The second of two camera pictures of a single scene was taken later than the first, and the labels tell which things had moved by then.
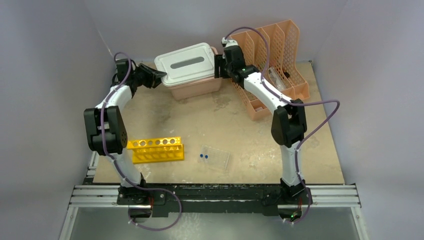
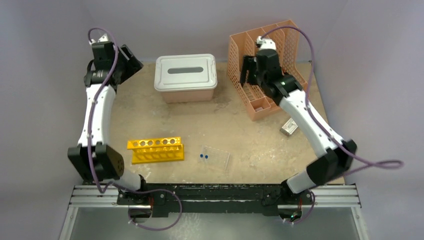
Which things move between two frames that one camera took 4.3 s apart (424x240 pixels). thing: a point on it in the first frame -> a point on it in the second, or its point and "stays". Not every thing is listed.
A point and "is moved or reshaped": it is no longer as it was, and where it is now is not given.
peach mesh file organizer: x=276 y=52 stays
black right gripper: x=219 y=64 -> x=250 y=63
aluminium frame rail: x=96 y=196 stays
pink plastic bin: x=197 y=89 is moved or reshaped
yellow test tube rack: x=156 y=150 stays
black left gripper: x=154 y=78 -> x=133 y=66
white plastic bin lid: x=188 y=64 is moved or reshaped
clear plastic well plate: x=218 y=159 stays
